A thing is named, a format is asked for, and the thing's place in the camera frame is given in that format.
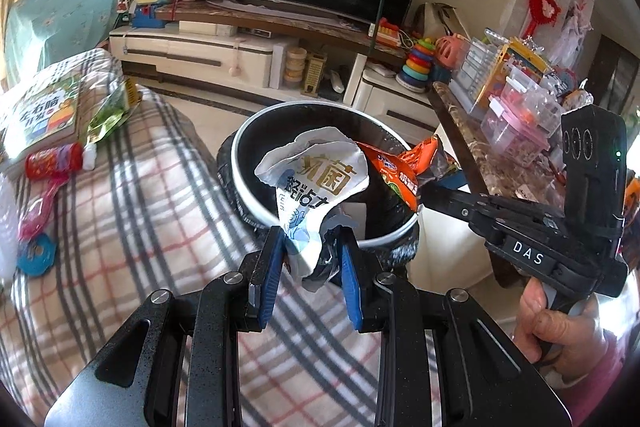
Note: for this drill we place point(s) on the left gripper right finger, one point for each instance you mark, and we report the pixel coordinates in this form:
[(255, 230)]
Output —
[(440, 349)]

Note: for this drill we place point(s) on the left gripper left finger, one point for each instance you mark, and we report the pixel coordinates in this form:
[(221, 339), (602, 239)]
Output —
[(174, 342)]

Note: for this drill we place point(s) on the blue round package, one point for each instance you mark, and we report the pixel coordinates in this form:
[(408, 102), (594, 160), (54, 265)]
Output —
[(37, 257)]

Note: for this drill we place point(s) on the orange snack wrapper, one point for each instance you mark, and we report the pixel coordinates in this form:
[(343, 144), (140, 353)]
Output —
[(406, 172)]

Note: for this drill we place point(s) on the pink toy package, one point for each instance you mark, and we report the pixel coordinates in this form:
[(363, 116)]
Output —
[(37, 215)]

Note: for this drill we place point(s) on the white yogurt pouch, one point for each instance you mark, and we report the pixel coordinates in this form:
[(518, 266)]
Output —
[(313, 175)]

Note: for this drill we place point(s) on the white black trash bin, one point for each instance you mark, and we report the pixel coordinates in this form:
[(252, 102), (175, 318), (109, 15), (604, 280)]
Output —
[(384, 225)]

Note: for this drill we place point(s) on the person's right hand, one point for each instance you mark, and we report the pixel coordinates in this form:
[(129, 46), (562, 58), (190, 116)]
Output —
[(581, 339)]

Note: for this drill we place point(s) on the marble side counter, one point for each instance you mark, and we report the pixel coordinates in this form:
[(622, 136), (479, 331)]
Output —
[(485, 170)]

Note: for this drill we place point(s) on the pink plastic storage box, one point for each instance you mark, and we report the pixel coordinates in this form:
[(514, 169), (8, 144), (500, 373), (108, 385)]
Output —
[(520, 120)]

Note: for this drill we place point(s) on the plaid blanket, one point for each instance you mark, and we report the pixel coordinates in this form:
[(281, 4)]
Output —
[(153, 215)]

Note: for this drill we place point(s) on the red small bottle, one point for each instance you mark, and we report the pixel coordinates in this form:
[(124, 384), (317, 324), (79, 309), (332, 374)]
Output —
[(56, 161)]

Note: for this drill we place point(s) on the green snack wrapper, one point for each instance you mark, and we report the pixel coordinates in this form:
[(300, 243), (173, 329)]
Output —
[(114, 111)]

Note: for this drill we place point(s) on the children's book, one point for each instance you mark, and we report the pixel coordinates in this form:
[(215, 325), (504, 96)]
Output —
[(46, 115)]

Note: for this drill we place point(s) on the red toy phone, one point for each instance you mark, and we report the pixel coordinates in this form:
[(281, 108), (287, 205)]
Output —
[(387, 34)]

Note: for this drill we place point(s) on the white tv cabinet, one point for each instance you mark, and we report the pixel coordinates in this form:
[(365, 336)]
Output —
[(253, 68)]

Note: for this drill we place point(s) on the teal covered chair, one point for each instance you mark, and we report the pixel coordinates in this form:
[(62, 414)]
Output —
[(43, 32)]

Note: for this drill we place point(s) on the rainbow stacking ring toy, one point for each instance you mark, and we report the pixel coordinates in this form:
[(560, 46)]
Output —
[(415, 74)]

